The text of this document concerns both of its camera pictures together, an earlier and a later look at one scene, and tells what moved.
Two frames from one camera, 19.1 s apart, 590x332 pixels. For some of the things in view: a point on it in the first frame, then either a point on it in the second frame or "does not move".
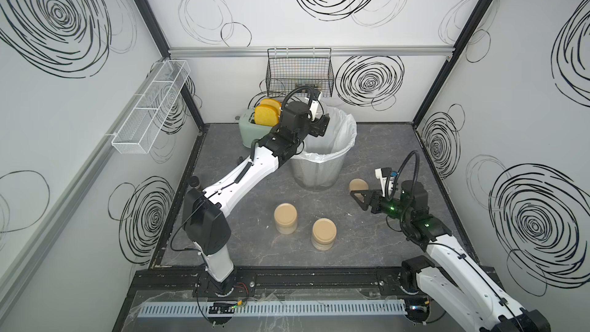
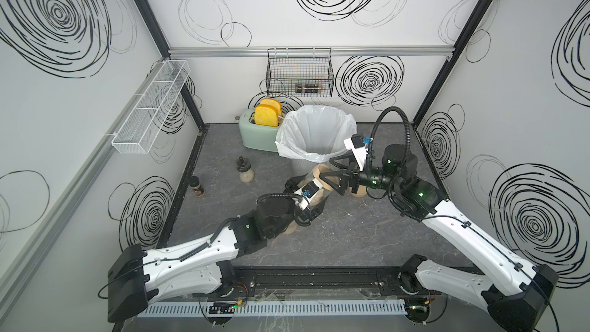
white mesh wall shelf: [148, 110] does not move
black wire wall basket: [289, 67] does not move
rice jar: [323, 234] to [321, 196]
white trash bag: [338, 137] does not move
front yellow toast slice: [266, 115] does not move
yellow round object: [270, 101] does not move
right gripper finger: [367, 199] to [339, 180]
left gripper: [319, 127] to [311, 214]
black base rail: [362, 281] does not move
